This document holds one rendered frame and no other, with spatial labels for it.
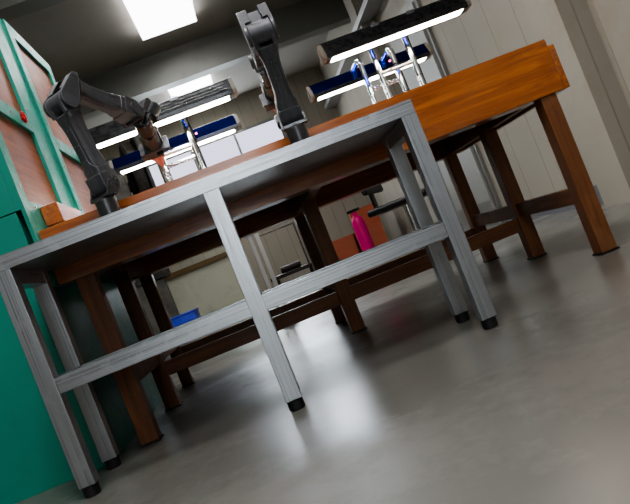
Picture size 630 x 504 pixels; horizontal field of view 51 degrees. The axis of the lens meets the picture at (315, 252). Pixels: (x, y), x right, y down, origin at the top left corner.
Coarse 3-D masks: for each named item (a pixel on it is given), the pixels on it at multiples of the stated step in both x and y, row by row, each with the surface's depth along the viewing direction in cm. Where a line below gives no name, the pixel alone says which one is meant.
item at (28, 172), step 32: (0, 32) 270; (0, 64) 251; (32, 64) 308; (0, 96) 234; (32, 96) 280; (0, 128) 219; (32, 128) 255; (0, 160) 206; (32, 160) 242; (64, 160) 295; (0, 192) 206; (32, 192) 226; (64, 192) 270
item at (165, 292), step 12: (120, 144) 717; (132, 144) 721; (144, 168) 700; (120, 180) 686; (132, 180) 720; (144, 180) 688; (120, 192) 685; (132, 192) 739; (156, 276) 679; (168, 276) 710; (168, 288) 686; (144, 300) 676; (168, 300) 683; (168, 312) 681; (156, 324) 677
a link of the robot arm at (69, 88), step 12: (72, 72) 193; (60, 84) 198; (72, 84) 191; (84, 84) 197; (48, 96) 193; (60, 96) 187; (72, 96) 190; (84, 96) 197; (96, 96) 200; (108, 96) 204; (120, 96) 208; (96, 108) 204; (108, 108) 205; (120, 108) 206; (120, 120) 212
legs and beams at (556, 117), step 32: (480, 128) 285; (544, 128) 232; (448, 160) 340; (576, 160) 227; (512, 192) 284; (576, 192) 228; (320, 224) 276; (480, 224) 333; (512, 224) 285; (320, 256) 333; (416, 256) 338; (448, 256) 282; (96, 288) 212; (128, 288) 268; (352, 288) 278; (96, 320) 211; (160, 320) 325; (288, 320) 275; (352, 320) 276; (192, 352) 271; (224, 352) 272; (128, 384) 211; (160, 384) 268
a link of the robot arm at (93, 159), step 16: (48, 112) 191; (64, 112) 188; (80, 112) 192; (64, 128) 191; (80, 128) 191; (80, 144) 190; (80, 160) 192; (96, 160) 191; (96, 176) 191; (96, 192) 193
